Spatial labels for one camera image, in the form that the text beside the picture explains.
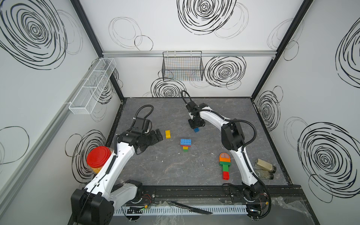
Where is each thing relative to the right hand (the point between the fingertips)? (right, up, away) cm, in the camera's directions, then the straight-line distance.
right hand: (195, 126), depth 101 cm
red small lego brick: (+16, -26, -21) cm, 37 cm away
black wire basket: (-9, +43, -4) cm, 44 cm away
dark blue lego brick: (+1, -2, -2) cm, 3 cm away
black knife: (-5, -38, -31) cm, 49 cm away
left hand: (-24, -5, -22) cm, 33 cm away
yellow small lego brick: (-7, -11, -16) cm, 21 cm away
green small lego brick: (-7, -14, -12) cm, 20 cm away
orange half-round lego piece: (+17, -16, -16) cm, 28 cm away
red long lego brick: (-7, -10, -16) cm, 20 cm away
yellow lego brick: (-19, -5, -5) cm, 20 cm away
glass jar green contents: (+37, -24, -23) cm, 50 cm away
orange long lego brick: (+17, -18, -17) cm, 30 cm away
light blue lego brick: (-7, -7, -18) cm, 21 cm away
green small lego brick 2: (+16, -22, -20) cm, 34 cm away
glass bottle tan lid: (+37, -20, -20) cm, 47 cm away
